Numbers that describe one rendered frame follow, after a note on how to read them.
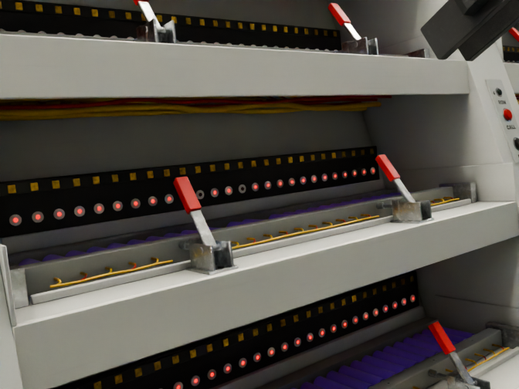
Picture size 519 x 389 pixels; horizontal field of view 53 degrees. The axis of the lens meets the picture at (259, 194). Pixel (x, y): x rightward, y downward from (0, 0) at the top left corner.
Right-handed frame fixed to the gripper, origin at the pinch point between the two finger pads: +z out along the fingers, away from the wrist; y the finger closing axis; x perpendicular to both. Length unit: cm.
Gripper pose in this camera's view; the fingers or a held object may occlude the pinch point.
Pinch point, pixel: (480, 13)
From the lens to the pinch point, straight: 42.2
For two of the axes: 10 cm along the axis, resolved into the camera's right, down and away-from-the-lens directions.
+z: -4.7, 4.7, 7.4
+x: -3.7, -8.7, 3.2
